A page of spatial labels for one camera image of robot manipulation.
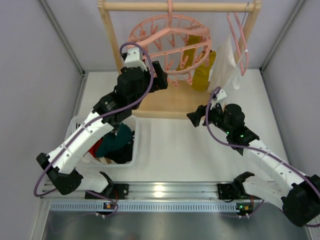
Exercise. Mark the pink wire clothes hanger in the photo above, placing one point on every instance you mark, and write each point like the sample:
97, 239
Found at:
243, 60

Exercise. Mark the wooden clothes rack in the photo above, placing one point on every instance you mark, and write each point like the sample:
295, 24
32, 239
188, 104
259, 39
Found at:
175, 101

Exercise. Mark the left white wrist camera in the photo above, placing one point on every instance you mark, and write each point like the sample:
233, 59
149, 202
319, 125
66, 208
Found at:
133, 58

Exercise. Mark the black clothes in basket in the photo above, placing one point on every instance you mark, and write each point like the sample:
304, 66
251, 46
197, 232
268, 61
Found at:
121, 156

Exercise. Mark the white hanging cloth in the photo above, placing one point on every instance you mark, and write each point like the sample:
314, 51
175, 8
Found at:
225, 72

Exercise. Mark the red sock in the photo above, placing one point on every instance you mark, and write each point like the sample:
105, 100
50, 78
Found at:
96, 148

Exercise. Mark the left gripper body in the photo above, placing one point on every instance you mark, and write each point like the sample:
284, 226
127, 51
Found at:
158, 78

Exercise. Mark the mustard yellow sock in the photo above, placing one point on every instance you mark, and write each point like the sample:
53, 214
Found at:
188, 55
200, 80

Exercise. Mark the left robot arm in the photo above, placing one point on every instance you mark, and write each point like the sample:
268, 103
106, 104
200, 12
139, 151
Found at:
107, 114

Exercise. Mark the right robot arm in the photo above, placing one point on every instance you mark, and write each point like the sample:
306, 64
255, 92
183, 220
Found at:
293, 192

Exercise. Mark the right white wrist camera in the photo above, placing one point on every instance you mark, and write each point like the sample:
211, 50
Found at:
218, 98

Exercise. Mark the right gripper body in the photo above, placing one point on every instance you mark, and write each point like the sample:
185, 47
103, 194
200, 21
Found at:
207, 116

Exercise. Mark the green christmas patterned sock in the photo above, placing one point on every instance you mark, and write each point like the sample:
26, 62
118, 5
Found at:
114, 141

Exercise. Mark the white plastic basket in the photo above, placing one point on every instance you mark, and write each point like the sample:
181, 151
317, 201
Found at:
89, 161

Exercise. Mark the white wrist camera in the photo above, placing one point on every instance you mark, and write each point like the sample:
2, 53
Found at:
218, 98
133, 58

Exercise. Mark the pink round clip hanger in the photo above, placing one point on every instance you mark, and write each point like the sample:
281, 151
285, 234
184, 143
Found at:
165, 36

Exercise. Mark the aluminium mounting rail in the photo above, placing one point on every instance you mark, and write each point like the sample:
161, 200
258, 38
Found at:
176, 197

